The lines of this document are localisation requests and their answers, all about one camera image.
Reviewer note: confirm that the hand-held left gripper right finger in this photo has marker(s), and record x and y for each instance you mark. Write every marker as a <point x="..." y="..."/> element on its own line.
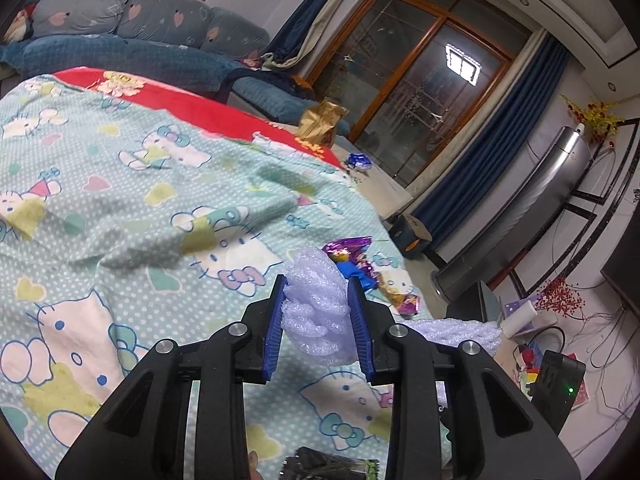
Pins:
<point x="361" y="330"/>

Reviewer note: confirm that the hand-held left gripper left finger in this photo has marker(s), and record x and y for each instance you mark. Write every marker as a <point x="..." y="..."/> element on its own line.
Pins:
<point x="277" y="330"/>

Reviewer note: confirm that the white foam fruit net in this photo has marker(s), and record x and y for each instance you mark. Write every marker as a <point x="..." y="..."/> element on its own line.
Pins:
<point x="450" y="335"/>
<point x="317" y="305"/>

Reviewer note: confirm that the purple yellow snack wrapper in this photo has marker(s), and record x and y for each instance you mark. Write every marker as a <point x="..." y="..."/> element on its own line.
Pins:
<point x="407" y="305"/>

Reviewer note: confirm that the blue plastic piece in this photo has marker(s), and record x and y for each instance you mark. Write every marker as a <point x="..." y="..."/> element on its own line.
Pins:
<point x="357" y="275"/>

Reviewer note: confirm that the purple candy wrapper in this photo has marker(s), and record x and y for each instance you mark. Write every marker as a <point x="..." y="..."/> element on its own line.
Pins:
<point x="345" y="250"/>

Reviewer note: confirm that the black snack wrapper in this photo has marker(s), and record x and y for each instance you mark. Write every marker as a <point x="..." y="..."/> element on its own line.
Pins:
<point x="330" y="465"/>

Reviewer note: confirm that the person's left hand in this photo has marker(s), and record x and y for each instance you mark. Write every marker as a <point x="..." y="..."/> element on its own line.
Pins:
<point x="253" y="467"/>

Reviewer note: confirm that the white paper roll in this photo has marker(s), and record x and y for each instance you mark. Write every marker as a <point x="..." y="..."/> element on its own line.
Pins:
<point x="520" y="320"/>

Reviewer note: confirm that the red berry branches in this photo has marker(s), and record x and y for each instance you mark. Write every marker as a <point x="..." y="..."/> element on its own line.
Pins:
<point x="560" y="297"/>

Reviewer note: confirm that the small blue stool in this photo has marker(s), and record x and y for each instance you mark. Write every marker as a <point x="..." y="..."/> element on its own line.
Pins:
<point x="410" y="235"/>

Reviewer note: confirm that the blue white wrapper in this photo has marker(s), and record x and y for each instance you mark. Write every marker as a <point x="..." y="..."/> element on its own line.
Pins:
<point x="360" y="162"/>

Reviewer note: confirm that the silver tower air conditioner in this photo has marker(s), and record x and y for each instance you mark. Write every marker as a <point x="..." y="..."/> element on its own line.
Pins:
<point x="520" y="210"/>

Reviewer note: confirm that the cartoon cat printed blanket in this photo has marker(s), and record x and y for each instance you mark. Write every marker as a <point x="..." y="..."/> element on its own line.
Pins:
<point x="125" y="220"/>

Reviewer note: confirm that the brown paper bag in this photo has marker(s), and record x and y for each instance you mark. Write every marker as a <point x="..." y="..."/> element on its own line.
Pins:
<point x="320" y="125"/>

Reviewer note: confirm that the blue curtain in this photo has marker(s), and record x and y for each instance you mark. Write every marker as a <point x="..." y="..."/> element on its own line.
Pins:
<point x="305" y="15"/>
<point x="500" y="150"/>

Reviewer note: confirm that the red printed blanket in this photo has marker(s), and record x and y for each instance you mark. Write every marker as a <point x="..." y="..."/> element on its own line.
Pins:
<point x="200" y="107"/>

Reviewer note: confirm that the wooden framed glass door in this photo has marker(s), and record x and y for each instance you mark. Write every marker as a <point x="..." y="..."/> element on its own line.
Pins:
<point x="415" y="70"/>

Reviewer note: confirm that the yellow red artificial flowers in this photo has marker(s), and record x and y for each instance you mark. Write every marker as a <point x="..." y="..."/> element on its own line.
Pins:
<point x="595" y="117"/>

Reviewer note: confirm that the grey heart-print sofa cushion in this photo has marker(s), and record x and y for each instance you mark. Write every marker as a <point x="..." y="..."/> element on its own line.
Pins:
<point x="80" y="10"/>
<point x="235" y="35"/>
<point x="160" y="17"/>

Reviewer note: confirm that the blue sofa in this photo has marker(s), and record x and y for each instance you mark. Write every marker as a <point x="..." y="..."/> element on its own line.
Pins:
<point x="125" y="57"/>

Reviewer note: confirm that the plush toy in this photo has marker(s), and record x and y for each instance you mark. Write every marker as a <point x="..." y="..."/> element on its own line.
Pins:
<point x="17" y="25"/>

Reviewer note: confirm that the wall mounted television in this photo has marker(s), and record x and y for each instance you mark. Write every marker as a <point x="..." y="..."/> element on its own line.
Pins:
<point x="625" y="270"/>

